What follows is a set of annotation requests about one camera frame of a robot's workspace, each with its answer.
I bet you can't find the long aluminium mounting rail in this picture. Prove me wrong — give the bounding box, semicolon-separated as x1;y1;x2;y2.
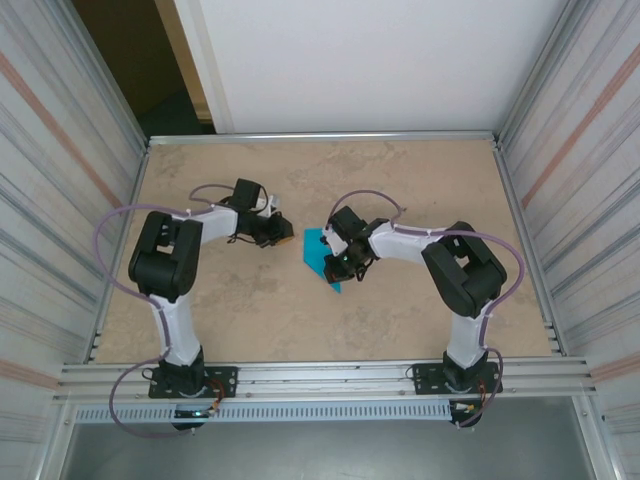
52;355;599;405

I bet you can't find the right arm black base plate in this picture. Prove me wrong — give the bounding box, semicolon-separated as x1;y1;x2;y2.
412;362;503;396

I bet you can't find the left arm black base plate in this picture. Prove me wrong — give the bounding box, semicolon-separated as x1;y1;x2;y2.
148;366;239;400

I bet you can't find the grey slotted cable duct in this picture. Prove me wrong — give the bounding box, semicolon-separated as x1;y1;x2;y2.
73;402;454;424

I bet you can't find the aluminium table side rail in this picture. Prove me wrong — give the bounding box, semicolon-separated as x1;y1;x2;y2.
492;139;569;357
85;142;152;362

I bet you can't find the aluminium table edge rail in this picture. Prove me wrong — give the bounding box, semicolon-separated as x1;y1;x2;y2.
144;130;502;147

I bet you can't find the blue paper sheet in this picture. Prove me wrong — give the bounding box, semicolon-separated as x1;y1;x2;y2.
300;227;347;295

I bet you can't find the beige door frame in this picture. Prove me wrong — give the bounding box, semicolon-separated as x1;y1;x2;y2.
152;0;221;135

